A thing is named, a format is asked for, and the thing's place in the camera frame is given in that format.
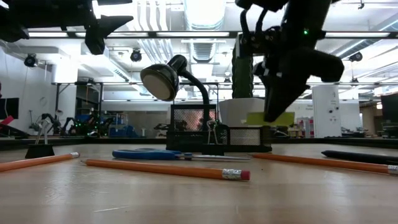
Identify black binder clip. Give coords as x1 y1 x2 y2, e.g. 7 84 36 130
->
24 119 55 159
201 119 225 156

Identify black aluminium table frame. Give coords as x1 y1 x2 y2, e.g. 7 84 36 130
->
0 136 398 152

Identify black monitor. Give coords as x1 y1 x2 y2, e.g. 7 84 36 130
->
381 93 398 124
0 97 20 120

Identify black ceiling spotlight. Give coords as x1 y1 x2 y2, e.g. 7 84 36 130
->
129 49 143 63
348 51 364 63
24 53 39 68

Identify black shelving rack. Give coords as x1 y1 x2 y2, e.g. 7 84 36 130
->
51 81 105 138

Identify blue storage bins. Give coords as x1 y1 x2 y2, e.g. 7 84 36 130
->
108 113 139 138

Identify black gooseneck desk lamp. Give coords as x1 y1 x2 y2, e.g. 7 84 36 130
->
139 54 211 123

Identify red object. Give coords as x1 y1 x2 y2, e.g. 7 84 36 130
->
0 115 15 127

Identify black overhead frame beam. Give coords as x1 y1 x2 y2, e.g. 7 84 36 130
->
26 30 398 40

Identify blue-handled scissors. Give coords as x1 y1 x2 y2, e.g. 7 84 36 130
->
111 148 251 162

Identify white pillar cabinet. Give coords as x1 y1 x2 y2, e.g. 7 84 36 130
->
312 85 341 139

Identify shelf with colourful items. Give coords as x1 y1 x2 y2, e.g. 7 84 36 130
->
297 116 315 138

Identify green cactus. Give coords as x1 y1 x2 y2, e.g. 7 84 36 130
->
231 33 255 100

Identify black mesh desk organizer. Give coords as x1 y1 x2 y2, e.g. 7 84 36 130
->
165 104 273 153

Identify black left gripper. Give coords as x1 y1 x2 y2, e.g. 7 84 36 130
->
0 0 134 55

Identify yellow-green sticky note pad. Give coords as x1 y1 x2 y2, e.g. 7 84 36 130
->
246 111 295 128

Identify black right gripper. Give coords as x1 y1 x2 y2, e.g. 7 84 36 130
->
241 26 345 123

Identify black pen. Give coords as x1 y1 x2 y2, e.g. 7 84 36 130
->
321 149 398 166

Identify orange pencil with eraser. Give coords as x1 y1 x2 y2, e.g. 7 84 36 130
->
0 151 81 173
251 152 398 175
81 158 251 182

